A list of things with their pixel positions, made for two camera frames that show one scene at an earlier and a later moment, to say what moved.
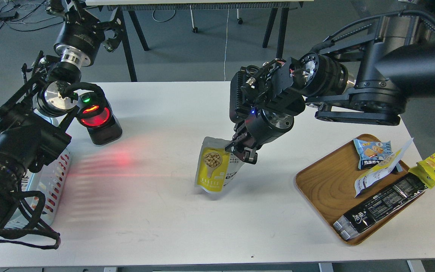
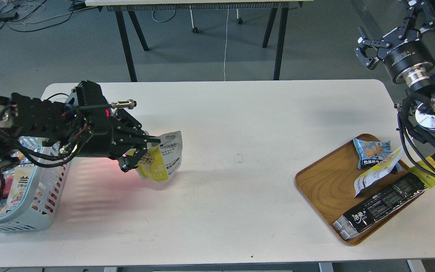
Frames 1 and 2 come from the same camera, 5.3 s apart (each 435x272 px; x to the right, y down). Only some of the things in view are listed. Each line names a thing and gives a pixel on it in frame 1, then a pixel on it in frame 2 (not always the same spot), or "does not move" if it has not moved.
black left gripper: x=83 y=35 to x=112 y=133
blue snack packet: x=371 y=153 does not move
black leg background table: x=127 y=8 does not move
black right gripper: x=261 y=127 to x=408 y=57
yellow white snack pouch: x=216 y=167 to x=161 y=160
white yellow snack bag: x=366 y=180 does not move
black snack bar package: x=348 y=226 does not move
